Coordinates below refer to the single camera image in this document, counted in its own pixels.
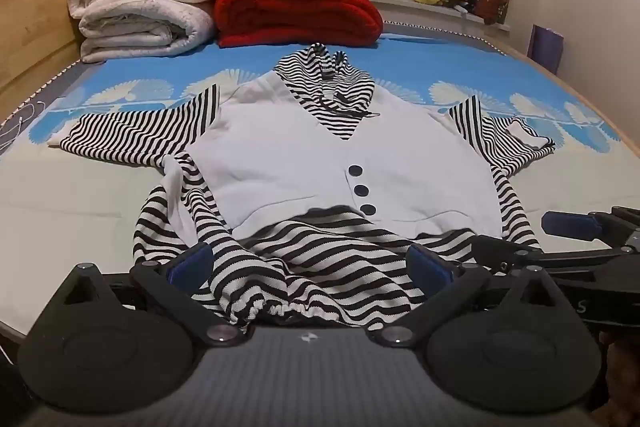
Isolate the red folded blanket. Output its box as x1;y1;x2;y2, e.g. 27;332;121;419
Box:
214;0;385;48

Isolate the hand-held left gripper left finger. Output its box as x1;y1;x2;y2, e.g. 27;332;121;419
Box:
59;243;246;348

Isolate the white window sill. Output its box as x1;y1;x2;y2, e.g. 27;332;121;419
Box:
365;0;501;26

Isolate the white cable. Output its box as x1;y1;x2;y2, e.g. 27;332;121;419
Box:
0;92;51;148

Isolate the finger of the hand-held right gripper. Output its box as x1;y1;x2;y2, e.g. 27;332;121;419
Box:
542;206;640;249
473;236;640;276

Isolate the striped hoodie with white vest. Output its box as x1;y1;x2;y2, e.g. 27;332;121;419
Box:
47;44;557;333

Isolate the wooden bed frame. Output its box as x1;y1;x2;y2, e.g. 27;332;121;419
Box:
0;0;640;168

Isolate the purple box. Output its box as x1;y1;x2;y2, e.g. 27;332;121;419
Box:
527;24;565;75

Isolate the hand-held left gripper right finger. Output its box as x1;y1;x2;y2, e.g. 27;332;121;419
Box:
367;246;572;348

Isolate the white fluffy folded blanket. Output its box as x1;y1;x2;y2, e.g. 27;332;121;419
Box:
79;0;217;64

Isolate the blue fan-print bed sheet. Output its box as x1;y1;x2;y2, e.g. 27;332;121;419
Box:
0;24;640;348

